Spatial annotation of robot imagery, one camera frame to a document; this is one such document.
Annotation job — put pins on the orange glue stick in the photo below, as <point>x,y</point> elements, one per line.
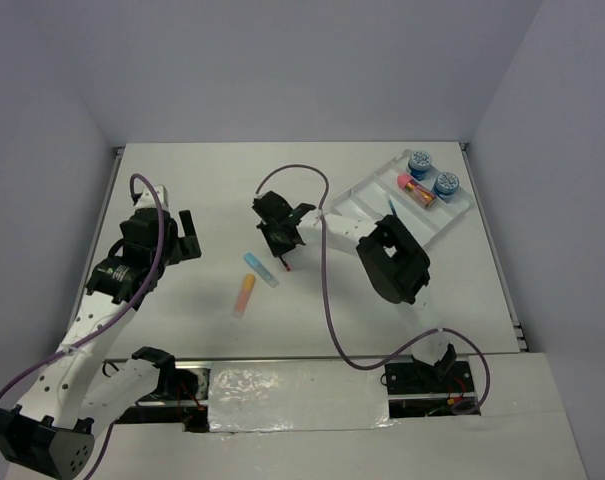
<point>244,295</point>

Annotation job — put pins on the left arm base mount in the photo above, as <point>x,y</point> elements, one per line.
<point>181,400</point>

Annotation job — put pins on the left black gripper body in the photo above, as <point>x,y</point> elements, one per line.
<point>178,248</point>

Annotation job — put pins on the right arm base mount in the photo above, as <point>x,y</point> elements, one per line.
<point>418,390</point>

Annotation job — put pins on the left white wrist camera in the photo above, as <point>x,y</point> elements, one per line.
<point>148,196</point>

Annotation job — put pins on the silver foil sheet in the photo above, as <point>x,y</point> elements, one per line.
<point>292,396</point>

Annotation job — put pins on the blue capped glue stick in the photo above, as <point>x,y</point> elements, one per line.
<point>260,269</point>

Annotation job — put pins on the white compartment tray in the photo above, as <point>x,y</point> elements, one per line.
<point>367,200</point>

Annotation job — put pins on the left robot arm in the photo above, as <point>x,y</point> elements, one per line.
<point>53,427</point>

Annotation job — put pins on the pink capped tube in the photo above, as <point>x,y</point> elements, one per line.
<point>416,191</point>

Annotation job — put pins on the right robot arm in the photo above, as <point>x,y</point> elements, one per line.
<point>395,264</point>

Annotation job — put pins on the blue jar patterned lid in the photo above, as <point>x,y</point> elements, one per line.
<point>418,164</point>

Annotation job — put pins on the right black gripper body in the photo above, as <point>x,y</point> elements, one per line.
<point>275,239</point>

